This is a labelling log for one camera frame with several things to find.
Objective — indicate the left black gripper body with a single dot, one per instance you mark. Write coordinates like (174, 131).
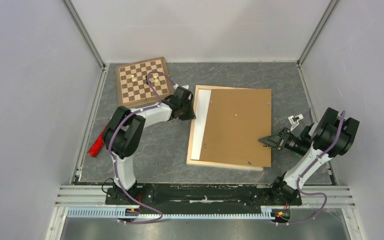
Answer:
(187, 113)

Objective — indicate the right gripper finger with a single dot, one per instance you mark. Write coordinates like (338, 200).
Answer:
(279, 136)
(270, 142)

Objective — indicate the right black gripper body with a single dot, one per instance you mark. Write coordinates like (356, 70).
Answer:
(282, 142)

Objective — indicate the printed photo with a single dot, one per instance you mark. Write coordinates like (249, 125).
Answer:
(202, 106)

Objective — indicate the brown cardboard backing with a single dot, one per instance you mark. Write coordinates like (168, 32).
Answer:
(236, 119)

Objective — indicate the wooden picture frame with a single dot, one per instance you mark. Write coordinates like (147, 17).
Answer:
(189, 160)

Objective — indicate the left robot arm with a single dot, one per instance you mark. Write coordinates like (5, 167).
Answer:
(124, 131)

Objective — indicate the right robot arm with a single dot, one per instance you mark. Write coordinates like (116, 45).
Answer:
(317, 144)

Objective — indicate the white chess piece right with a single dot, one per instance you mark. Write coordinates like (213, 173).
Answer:
(155, 78)

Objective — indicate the white chess piece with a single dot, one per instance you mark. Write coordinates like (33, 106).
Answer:
(134, 78)
(155, 78)

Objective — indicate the wooden chessboard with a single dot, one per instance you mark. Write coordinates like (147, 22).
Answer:
(132, 94)

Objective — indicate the white chess piece left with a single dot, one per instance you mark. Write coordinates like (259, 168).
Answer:
(134, 78)

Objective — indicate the red toy microphone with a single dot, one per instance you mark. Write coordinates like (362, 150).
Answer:
(98, 144)

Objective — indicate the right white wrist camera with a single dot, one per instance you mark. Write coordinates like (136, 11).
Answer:
(294, 120)

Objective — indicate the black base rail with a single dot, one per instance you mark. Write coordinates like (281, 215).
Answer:
(205, 193)

